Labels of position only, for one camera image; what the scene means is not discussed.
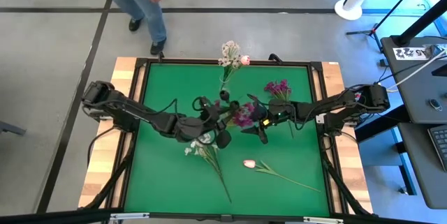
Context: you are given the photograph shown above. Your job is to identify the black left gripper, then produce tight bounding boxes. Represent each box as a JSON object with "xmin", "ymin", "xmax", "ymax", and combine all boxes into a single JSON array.
[{"xmin": 202, "ymin": 102, "xmax": 233, "ymax": 149}]

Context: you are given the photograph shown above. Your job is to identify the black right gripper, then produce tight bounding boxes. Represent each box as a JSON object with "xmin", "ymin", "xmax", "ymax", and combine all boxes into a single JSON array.
[{"xmin": 241, "ymin": 94, "xmax": 296, "ymax": 144}]

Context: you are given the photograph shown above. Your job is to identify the purple flower bunch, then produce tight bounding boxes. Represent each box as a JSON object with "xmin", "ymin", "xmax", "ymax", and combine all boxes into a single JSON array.
[
  {"xmin": 263, "ymin": 79, "xmax": 296, "ymax": 140},
  {"xmin": 230, "ymin": 101, "xmax": 256, "ymax": 130}
]

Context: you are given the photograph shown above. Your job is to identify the white flower bunch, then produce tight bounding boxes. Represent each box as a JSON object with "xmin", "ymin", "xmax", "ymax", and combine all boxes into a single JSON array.
[
  {"xmin": 184, "ymin": 139, "xmax": 233, "ymax": 204},
  {"xmin": 218, "ymin": 40, "xmax": 242, "ymax": 85}
]

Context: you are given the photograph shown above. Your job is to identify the clear glass vase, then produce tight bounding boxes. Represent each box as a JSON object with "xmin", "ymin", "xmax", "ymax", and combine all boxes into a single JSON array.
[{"xmin": 218, "ymin": 73, "xmax": 231, "ymax": 92}]

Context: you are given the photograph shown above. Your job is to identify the green table mat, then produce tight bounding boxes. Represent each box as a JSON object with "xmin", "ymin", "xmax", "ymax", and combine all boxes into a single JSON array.
[{"xmin": 124, "ymin": 63, "xmax": 331, "ymax": 217}]

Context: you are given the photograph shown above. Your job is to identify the black tripod stand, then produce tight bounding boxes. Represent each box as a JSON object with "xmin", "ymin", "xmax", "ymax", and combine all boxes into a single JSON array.
[{"xmin": 345, "ymin": 0, "xmax": 430, "ymax": 54}]

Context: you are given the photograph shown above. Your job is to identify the black desk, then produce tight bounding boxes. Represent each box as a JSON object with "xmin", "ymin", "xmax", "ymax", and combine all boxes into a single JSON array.
[
  {"xmin": 380, "ymin": 35, "xmax": 447, "ymax": 124},
  {"xmin": 397, "ymin": 122, "xmax": 447, "ymax": 210}
]

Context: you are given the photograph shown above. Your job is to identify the white paper label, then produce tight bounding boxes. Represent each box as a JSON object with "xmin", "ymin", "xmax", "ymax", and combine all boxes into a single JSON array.
[{"xmin": 393, "ymin": 46, "xmax": 430, "ymax": 61}]

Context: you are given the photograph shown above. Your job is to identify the black keyboard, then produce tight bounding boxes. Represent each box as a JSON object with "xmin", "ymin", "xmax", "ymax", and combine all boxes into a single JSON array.
[{"xmin": 427, "ymin": 124, "xmax": 447, "ymax": 172}]

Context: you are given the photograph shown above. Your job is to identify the grey chair leg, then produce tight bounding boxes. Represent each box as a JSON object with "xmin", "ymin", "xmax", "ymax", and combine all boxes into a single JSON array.
[{"xmin": 0, "ymin": 120, "xmax": 27, "ymax": 136}]

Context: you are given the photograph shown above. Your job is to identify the aluminium bracket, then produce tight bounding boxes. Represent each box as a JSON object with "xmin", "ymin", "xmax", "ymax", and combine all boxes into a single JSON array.
[
  {"xmin": 109, "ymin": 211, "xmax": 151, "ymax": 222},
  {"xmin": 302, "ymin": 216, "xmax": 345, "ymax": 224}
]

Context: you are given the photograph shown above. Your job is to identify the white cable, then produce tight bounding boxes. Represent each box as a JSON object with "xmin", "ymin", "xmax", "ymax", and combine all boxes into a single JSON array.
[{"xmin": 386, "ymin": 50, "xmax": 447, "ymax": 93}]

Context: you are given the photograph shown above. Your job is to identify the black slanted post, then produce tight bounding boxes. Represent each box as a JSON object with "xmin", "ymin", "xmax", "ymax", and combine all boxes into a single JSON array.
[{"xmin": 393, "ymin": 2, "xmax": 447, "ymax": 47}]

